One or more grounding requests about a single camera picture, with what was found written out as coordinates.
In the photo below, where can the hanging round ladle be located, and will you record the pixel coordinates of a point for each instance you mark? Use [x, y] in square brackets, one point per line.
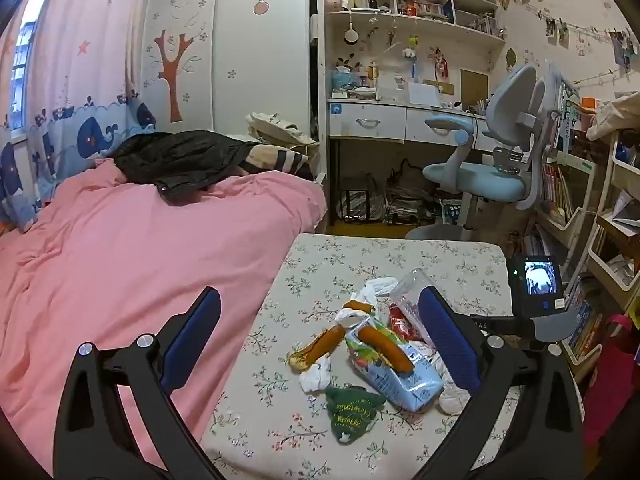
[351, 35]

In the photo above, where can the white desk drawer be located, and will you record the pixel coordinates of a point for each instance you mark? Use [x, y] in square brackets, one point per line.
[367, 122]
[440, 135]

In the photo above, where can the striped bag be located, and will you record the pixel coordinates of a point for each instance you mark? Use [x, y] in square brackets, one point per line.
[360, 200]

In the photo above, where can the pink blanket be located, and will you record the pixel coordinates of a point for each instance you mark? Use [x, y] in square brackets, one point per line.
[125, 260]

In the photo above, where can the striped beige pillow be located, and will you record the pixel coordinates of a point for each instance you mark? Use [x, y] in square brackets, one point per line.
[280, 160]

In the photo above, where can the white tissue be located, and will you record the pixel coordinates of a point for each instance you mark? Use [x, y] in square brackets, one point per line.
[380, 287]
[315, 377]
[455, 400]
[352, 317]

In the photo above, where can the teal tissue box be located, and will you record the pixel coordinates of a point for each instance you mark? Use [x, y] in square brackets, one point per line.
[345, 80]

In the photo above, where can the stack of newspapers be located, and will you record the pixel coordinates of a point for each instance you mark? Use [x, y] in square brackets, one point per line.
[412, 200]

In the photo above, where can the green knitted stocking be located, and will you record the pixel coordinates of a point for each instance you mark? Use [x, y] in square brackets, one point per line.
[352, 412]

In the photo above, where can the whale print curtain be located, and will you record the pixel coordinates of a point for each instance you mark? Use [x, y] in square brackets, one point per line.
[75, 85]

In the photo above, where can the floral tablecloth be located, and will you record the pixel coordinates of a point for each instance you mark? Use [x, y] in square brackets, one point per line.
[350, 270]

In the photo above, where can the orange peel piece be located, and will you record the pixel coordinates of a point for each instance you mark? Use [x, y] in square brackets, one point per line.
[387, 350]
[320, 347]
[360, 306]

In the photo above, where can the hanging green toy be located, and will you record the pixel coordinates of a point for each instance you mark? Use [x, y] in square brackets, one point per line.
[411, 52]

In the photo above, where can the photo garland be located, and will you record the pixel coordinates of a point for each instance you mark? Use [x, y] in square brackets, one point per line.
[565, 30]

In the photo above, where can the black jacket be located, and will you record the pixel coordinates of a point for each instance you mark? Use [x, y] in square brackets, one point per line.
[175, 160]

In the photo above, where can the clear plastic bag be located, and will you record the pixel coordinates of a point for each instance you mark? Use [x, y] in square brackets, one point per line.
[407, 295]

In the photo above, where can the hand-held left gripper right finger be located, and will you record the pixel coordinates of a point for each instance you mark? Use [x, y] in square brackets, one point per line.
[445, 340]

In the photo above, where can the window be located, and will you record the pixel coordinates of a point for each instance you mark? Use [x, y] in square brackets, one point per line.
[22, 60]

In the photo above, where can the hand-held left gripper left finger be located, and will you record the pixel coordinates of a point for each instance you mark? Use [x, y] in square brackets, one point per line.
[192, 340]

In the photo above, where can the red doll figure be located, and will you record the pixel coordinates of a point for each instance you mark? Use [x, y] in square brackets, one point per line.
[440, 65]

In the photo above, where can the blue green drink pouch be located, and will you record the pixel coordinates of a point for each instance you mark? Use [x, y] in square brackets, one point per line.
[395, 385]

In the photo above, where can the pink bag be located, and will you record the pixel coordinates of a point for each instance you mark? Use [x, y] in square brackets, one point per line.
[610, 385]

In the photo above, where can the brown cork board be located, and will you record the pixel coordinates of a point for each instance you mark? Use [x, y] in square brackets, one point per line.
[473, 89]

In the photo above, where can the row of books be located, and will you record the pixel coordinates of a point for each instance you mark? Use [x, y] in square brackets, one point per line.
[587, 325]

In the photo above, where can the white wardrobe with tree decal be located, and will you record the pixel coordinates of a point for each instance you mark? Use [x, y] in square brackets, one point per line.
[240, 85]

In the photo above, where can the white paper sheet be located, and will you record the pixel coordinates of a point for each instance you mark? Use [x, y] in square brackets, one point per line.
[425, 95]

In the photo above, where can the beige cloth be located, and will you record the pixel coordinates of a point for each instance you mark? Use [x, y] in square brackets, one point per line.
[615, 115]

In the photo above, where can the red striped wrapper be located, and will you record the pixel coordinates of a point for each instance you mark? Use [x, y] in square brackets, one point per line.
[400, 325]

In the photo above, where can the beige cloth bag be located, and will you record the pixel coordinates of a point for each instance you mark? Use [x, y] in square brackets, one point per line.
[280, 127]

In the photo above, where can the white desk with shelves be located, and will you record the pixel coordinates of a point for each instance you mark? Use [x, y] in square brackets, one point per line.
[322, 110]

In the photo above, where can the blue grey desk chair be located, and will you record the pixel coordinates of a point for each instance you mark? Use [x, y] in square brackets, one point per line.
[480, 180]

